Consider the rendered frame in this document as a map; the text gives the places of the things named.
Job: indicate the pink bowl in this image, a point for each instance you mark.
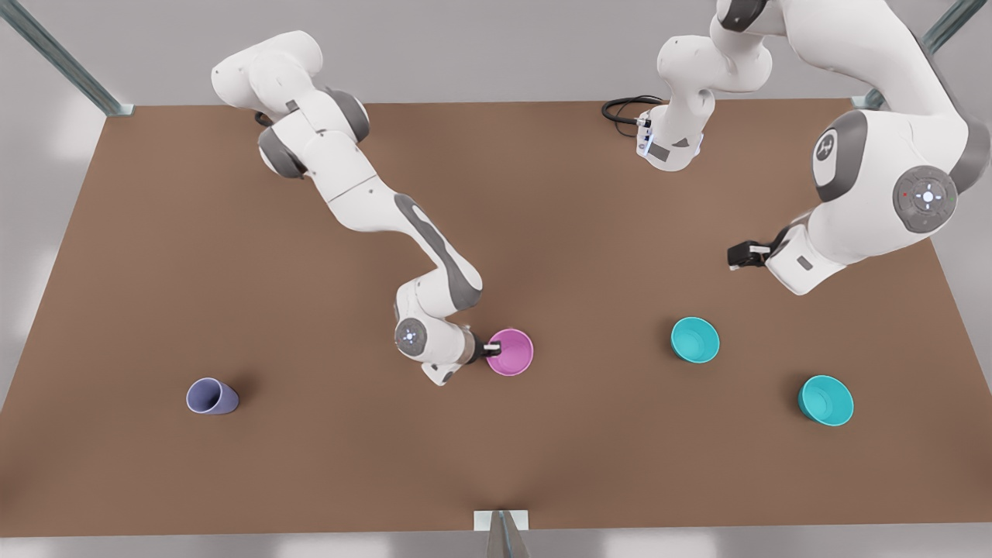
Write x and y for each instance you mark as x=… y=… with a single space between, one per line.
x=511 y=353

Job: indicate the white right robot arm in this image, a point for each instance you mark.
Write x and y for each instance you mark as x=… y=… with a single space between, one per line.
x=350 y=186

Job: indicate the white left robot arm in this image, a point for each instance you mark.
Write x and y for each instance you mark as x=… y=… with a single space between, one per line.
x=876 y=194

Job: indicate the teal bowl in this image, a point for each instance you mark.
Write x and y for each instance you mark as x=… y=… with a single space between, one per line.
x=826 y=400
x=695 y=339

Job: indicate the lavender cup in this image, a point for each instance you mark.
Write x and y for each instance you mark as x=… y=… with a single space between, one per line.
x=211 y=396

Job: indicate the silver frame post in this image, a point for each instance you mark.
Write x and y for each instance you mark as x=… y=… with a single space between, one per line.
x=62 y=58
x=502 y=532
x=918 y=46

